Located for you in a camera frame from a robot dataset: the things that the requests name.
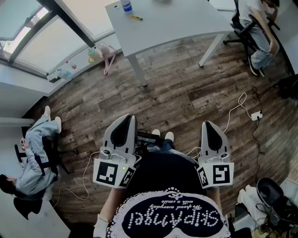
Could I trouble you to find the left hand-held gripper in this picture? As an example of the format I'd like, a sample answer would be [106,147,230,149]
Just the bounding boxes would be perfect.
[93,113,142,189]

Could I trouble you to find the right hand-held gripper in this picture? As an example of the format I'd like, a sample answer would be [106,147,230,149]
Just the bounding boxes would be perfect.
[196,120,235,189]

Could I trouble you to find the person's left forearm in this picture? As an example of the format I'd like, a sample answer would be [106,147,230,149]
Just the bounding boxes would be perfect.
[99,187,128,224]

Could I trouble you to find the person's right forearm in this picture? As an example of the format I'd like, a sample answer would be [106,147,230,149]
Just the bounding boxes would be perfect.
[206,187,223,216]

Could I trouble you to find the black chest-mounted device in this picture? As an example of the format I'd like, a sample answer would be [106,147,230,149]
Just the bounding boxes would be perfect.
[136,130,160,154]

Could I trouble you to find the person's legs in blue jeans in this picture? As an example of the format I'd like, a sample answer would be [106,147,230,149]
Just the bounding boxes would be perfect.
[148,138,196,163]

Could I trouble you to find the person's black printed top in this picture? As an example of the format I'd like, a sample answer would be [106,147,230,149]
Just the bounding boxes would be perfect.
[93,150,236,238]

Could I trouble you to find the black office chair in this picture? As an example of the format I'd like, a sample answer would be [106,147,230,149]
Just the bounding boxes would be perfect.
[223,0,280,65]
[13,132,79,220]

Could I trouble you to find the black round object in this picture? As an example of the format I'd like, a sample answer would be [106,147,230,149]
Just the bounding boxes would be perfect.
[256,178,285,209]

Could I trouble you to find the blue wipes pack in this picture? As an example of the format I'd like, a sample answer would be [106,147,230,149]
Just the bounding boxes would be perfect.
[57,69,73,79]

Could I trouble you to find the green and yellow cup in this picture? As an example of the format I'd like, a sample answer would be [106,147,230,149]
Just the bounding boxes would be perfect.
[87,47,97,64]

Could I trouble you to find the pink and white bag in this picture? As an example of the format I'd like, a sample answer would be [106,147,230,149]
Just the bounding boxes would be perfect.
[97,41,118,75]

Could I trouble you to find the black bag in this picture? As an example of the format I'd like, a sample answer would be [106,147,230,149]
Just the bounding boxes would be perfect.
[278,74,298,100]

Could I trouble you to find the person's white left sleeve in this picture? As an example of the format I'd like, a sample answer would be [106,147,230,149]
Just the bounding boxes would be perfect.
[93,213,110,238]

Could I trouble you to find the white window ledge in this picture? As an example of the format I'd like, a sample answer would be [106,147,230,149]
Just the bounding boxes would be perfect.
[0,30,123,127]

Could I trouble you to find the dark-framed window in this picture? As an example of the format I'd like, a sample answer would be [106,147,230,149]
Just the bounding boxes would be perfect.
[0,0,96,79]

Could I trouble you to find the light grey table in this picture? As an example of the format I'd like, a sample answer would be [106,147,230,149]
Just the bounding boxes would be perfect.
[104,0,235,87]

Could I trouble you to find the white spray bottle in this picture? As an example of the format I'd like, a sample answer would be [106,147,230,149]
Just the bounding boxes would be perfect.
[120,0,133,13]

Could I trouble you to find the white power strip cable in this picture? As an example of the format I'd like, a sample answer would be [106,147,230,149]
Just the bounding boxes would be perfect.
[186,92,253,159]

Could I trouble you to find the black floor cable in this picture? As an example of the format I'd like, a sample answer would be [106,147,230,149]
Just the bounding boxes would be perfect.
[252,86,266,155]

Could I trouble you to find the white adapter cable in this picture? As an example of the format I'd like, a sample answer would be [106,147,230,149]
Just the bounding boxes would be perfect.
[52,151,101,208]

